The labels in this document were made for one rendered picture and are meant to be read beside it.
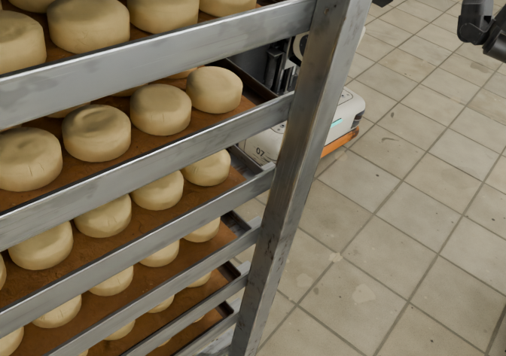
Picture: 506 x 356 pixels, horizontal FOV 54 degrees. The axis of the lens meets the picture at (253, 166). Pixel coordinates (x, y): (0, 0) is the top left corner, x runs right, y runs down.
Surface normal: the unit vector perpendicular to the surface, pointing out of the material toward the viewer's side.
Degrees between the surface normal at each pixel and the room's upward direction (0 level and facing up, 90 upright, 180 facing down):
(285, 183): 90
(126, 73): 90
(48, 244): 0
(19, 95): 90
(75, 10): 0
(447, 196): 0
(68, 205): 90
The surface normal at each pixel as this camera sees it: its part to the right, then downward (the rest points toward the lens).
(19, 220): 0.66, 0.58
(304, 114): -0.73, 0.37
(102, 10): 0.15, -0.73
